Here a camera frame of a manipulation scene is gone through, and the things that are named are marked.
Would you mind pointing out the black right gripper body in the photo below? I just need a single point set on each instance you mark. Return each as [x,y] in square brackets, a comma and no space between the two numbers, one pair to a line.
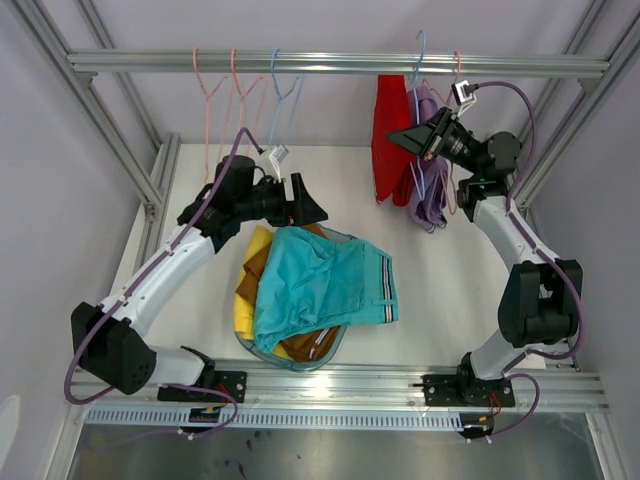
[445,139]

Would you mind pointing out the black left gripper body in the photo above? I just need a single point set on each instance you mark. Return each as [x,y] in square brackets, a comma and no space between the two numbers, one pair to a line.
[269,203]

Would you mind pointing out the red trousers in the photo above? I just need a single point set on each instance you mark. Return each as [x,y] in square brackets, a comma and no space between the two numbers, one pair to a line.
[390,163]

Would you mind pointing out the blue hanger with teal trousers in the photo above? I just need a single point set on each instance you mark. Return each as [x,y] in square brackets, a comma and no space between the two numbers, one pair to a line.
[295,88]

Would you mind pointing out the teal trousers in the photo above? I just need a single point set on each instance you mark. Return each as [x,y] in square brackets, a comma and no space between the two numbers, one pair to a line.
[311,283]

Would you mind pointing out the yellow trousers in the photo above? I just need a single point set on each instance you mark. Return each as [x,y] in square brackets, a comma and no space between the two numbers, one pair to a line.
[251,272]

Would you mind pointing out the brown trousers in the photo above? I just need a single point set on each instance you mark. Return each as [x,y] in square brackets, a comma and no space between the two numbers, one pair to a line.
[305,348]

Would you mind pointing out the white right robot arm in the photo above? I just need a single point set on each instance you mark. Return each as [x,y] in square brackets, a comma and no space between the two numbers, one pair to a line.
[539,304]

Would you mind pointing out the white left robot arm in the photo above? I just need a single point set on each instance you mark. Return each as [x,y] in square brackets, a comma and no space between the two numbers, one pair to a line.
[109,338]

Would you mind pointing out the pink hanger with purple trousers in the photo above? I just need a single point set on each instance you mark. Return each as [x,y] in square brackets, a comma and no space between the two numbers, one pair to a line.
[455,149]

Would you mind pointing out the purple trousers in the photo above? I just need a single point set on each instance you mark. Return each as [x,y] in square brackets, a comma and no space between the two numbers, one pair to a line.
[428,197]

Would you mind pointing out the blue plastic basin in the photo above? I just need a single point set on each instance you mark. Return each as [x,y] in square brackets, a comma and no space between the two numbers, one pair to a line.
[291,365]

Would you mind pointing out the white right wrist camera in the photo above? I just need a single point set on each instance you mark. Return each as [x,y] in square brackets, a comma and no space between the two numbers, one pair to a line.
[464,95]

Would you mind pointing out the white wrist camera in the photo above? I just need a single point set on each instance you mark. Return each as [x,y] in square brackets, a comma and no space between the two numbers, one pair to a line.
[275,156]
[464,95]

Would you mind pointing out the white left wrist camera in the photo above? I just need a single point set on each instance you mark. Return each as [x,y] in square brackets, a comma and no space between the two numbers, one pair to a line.
[275,156]

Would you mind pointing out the aluminium frame right posts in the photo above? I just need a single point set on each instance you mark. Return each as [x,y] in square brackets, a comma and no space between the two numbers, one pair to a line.
[585,196]

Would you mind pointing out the aluminium frame posts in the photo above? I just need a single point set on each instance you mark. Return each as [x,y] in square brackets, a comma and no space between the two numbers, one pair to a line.
[585,196]
[152,187]

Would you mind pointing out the aluminium hanging rail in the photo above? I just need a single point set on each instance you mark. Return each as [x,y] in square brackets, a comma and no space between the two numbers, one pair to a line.
[289,62]

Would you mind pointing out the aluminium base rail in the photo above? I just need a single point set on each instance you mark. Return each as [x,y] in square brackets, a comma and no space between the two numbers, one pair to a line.
[395,387]

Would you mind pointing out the aluminium frame left posts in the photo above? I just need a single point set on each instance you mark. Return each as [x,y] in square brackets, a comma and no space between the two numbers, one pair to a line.
[152,187]

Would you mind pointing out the white slotted cable duct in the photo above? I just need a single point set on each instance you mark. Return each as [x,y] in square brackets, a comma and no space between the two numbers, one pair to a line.
[277,418]

